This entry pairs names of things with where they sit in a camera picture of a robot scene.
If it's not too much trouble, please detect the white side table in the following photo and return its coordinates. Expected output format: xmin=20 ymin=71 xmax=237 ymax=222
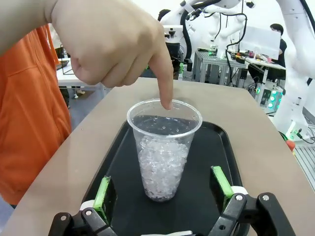
xmin=56 ymin=67 xmax=111 ymax=99

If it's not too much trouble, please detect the person's left forearm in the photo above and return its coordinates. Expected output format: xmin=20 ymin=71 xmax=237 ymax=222
xmin=0 ymin=0 xmax=60 ymax=59

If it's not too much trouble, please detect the white monitor back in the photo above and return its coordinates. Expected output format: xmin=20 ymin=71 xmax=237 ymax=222
xmin=239 ymin=25 xmax=282 ymax=60

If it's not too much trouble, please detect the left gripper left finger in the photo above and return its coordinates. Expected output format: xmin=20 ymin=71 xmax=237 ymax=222
xmin=48 ymin=176 xmax=119 ymax=236

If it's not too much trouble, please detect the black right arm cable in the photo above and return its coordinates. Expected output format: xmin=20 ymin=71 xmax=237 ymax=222
xmin=180 ymin=8 xmax=195 ymax=72

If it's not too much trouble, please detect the black handled tray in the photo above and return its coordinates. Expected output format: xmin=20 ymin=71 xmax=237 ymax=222
xmin=56 ymin=60 xmax=72 ymax=71

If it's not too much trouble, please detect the black wire stand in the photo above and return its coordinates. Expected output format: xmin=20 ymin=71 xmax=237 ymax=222
xmin=62 ymin=44 xmax=74 ymax=76

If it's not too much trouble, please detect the person's left hand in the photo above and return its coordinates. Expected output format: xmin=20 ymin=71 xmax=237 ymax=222
xmin=50 ymin=0 xmax=174 ymax=111

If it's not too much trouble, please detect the black serving tray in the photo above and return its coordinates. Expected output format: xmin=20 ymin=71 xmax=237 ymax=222
xmin=80 ymin=115 xmax=247 ymax=236

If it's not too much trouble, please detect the grey aluminium frame table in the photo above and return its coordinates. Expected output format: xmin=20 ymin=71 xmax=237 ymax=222
xmin=193 ymin=48 xmax=248 ymax=87

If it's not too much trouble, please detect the background person in black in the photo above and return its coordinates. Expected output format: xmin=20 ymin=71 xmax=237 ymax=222
xmin=269 ymin=23 xmax=288 ymax=68

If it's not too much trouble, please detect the clear plastic cup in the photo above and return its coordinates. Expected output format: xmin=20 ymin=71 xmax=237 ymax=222
xmin=126 ymin=98 xmax=203 ymax=203

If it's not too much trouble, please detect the person in orange hoodie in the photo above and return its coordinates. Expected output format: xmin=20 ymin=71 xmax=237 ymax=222
xmin=0 ymin=23 xmax=73 ymax=206

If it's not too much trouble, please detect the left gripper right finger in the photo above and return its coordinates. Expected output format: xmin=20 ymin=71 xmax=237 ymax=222
xmin=209 ymin=166 xmax=297 ymax=236

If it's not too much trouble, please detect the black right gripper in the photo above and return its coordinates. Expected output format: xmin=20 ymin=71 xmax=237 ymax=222
xmin=140 ymin=42 xmax=186 ymax=80

